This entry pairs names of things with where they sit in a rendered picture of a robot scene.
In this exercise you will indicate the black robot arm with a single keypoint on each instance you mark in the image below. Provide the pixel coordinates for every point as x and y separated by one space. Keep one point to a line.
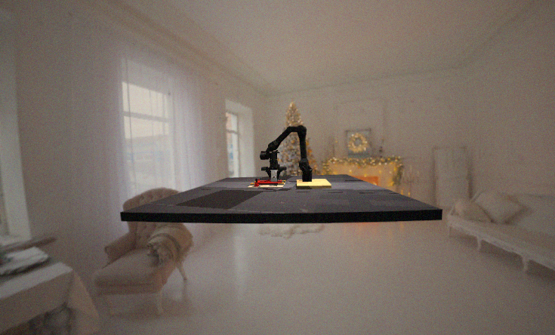
303 163

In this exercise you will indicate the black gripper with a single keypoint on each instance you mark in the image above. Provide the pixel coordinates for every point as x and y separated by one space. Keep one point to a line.
273 166

